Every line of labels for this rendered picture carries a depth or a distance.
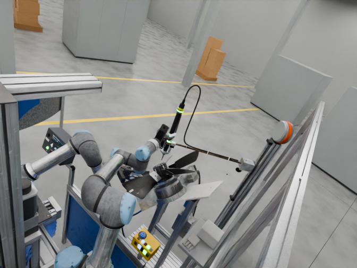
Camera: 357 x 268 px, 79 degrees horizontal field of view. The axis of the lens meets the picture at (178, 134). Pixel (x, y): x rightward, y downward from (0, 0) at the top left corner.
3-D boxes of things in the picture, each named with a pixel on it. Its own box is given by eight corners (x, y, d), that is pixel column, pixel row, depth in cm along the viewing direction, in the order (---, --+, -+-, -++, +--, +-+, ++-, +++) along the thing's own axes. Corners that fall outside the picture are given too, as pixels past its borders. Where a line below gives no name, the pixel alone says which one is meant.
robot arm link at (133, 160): (129, 162, 134) (134, 148, 128) (146, 169, 134) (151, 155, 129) (125, 170, 127) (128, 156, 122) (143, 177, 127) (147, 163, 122)
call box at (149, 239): (156, 252, 147) (161, 243, 142) (146, 263, 139) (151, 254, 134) (140, 235, 153) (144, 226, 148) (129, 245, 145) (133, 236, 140)
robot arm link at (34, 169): (3, 188, 122) (92, 137, 136) (1, 170, 131) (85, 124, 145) (19, 197, 132) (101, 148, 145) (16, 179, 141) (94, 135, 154)
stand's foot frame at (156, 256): (180, 266, 243) (183, 262, 239) (153, 302, 207) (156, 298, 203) (141, 227, 266) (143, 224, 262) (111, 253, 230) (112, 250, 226)
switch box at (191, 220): (188, 233, 209) (196, 218, 198) (183, 239, 201) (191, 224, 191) (176, 222, 214) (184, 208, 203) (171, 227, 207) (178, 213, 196)
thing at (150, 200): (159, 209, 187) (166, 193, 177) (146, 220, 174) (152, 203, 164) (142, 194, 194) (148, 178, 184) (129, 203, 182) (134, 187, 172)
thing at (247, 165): (249, 167, 172) (254, 159, 168) (251, 173, 166) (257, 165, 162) (237, 164, 170) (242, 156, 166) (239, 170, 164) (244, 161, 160)
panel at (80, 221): (120, 303, 188) (138, 264, 155) (120, 304, 187) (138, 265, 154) (66, 236, 218) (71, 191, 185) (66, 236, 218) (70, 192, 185)
